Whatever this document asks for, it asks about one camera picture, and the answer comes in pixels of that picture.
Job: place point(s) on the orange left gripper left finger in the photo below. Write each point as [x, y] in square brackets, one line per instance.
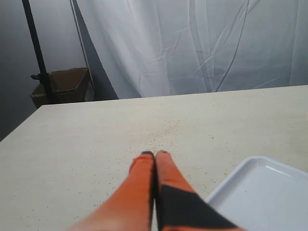
[130, 207]

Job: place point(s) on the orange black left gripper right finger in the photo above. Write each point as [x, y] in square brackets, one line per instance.
[179, 207]

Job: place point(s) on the white plastic tray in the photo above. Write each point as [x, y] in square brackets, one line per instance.
[262, 194]

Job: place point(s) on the brown cardboard box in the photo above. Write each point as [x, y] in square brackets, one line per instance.
[68, 86]

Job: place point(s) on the black metal stand pole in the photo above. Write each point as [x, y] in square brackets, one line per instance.
[43, 75]

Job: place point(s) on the white fabric backdrop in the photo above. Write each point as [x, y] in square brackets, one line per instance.
[151, 48]

